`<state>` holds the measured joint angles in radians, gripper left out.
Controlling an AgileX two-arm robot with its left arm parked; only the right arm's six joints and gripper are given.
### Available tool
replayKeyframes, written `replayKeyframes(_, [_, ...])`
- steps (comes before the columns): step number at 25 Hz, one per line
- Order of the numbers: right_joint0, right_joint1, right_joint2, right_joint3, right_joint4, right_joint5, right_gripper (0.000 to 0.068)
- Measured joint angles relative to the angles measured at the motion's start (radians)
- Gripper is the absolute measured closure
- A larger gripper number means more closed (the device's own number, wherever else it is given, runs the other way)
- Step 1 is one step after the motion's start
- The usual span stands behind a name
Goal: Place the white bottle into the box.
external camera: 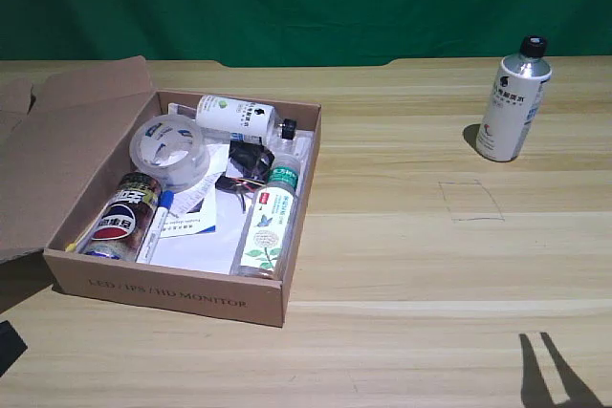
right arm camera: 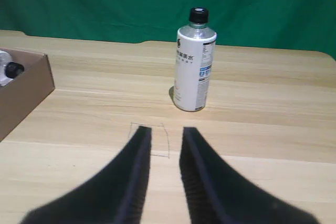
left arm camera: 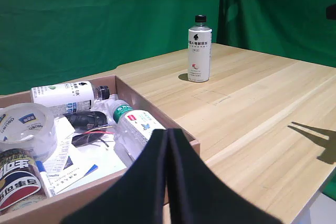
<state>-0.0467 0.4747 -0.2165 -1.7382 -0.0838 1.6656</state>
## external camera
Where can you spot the clear bottle with floral label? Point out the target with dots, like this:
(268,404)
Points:
(268,226)

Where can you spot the white bottle with green logo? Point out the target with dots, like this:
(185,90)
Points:
(234,115)

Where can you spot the brown cardboard box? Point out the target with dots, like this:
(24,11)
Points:
(52,140)

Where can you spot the white receipt slip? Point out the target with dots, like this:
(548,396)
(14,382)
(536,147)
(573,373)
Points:
(193,195)

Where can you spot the white paper sheet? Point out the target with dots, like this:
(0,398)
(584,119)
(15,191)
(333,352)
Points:
(210,245)

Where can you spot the blue and white booklet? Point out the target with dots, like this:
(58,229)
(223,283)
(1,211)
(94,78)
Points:
(191,226)

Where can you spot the clear tape roll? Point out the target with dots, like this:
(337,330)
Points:
(169,152)

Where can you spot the white marker with blue cap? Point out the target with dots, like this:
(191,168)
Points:
(155,226)

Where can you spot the green backdrop cloth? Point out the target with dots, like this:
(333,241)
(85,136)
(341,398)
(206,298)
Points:
(287,2)

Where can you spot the Pepsi can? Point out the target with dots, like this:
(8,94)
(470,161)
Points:
(123,219)

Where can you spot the yellow tipped stick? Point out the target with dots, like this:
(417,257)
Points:
(72,246)

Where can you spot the black flat object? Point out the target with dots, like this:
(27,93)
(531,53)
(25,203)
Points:
(9,346)

